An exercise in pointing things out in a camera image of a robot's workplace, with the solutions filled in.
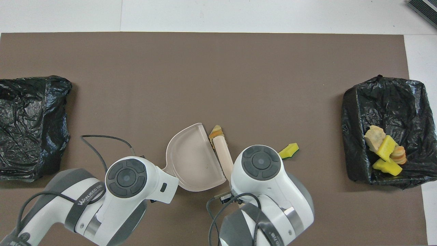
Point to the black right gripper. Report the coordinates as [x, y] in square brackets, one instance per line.
[225, 198]

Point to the beige hand brush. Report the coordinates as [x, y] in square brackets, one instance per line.
[223, 155]

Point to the beige plastic dustpan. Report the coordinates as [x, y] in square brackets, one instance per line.
[194, 160]

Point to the yellow green sponge piece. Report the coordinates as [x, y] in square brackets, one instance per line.
[288, 150]
[387, 147]
[389, 168]

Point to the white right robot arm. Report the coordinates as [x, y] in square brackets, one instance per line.
[273, 198]

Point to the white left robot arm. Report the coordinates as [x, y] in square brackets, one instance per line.
[136, 205]

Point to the black bag lined bin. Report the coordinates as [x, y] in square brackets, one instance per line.
[34, 130]
[392, 102]

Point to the brown table mat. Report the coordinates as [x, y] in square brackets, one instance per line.
[218, 68]

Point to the dark ribbed grille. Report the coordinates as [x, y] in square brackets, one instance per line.
[425, 8]

